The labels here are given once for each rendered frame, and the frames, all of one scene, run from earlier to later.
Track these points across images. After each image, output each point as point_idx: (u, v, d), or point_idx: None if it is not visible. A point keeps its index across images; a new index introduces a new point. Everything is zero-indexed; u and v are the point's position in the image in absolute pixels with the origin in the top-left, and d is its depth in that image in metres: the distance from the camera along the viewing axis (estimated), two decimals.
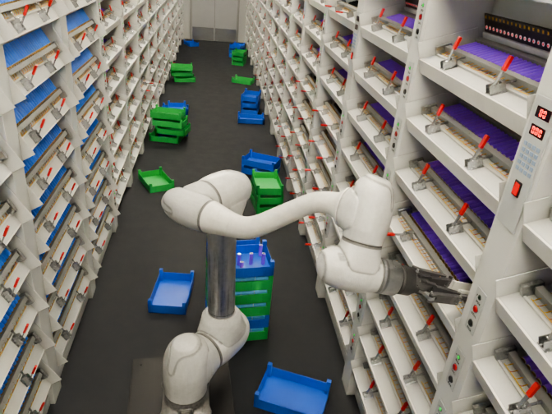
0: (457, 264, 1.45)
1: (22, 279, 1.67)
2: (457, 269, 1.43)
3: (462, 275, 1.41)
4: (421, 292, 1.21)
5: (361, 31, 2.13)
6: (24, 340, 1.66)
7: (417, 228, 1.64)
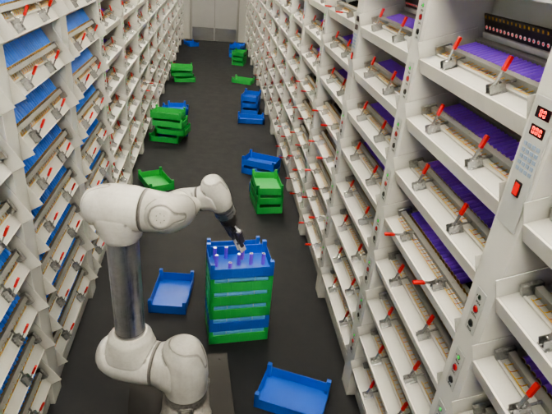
0: (457, 264, 1.45)
1: (22, 279, 1.67)
2: (457, 269, 1.43)
3: (462, 275, 1.41)
4: None
5: (361, 31, 2.13)
6: (24, 340, 1.66)
7: (417, 228, 1.64)
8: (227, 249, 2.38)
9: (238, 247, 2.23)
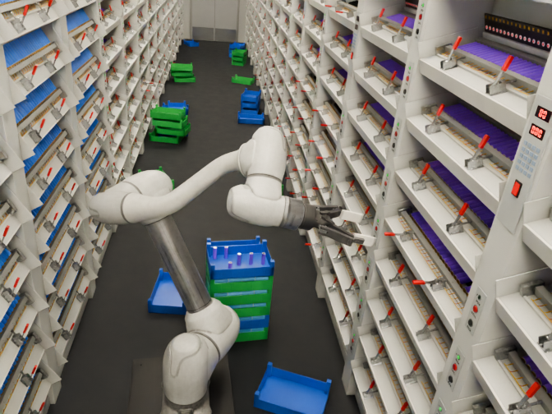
0: (457, 264, 1.45)
1: (22, 279, 1.67)
2: (457, 269, 1.43)
3: (462, 275, 1.41)
4: None
5: (361, 31, 2.13)
6: (24, 340, 1.66)
7: (417, 228, 1.64)
8: (227, 249, 2.38)
9: (356, 220, 1.50)
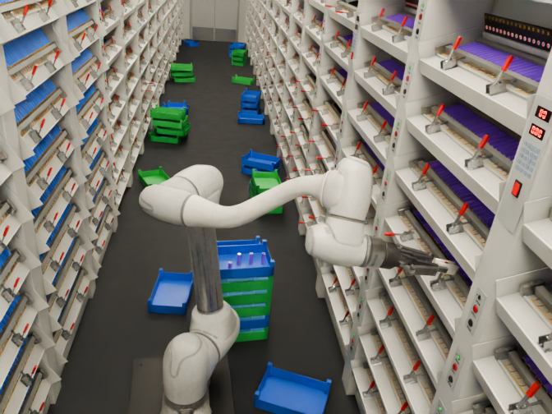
0: None
1: (22, 279, 1.67)
2: (462, 268, 1.43)
3: (466, 273, 1.41)
4: None
5: (361, 31, 2.13)
6: (24, 340, 1.66)
7: (421, 227, 1.64)
8: (469, 281, 1.39)
9: None
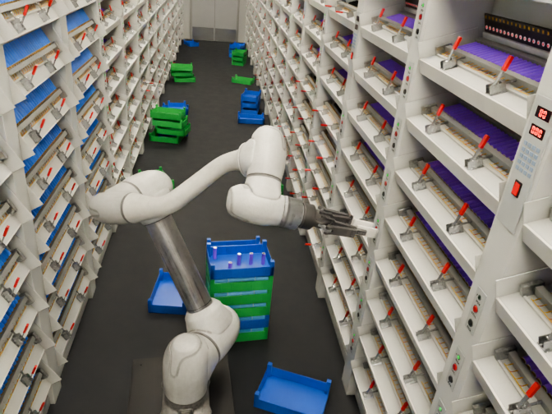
0: None
1: (22, 279, 1.67)
2: (462, 268, 1.43)
3: (467, 273, 1.41)
4: (315, 211, 1.44)
5: (361, 31, 2.13)
6: (24, 340, 1.66)
7: (423, 227, 1.64)
8: (469, 281, 1.39)
9: None
